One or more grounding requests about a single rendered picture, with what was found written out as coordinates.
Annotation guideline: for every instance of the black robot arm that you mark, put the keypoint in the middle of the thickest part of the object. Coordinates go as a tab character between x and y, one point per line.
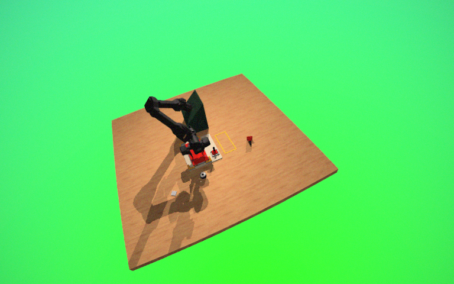
152	106

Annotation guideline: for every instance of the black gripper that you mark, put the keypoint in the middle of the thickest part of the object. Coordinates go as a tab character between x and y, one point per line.
186	150

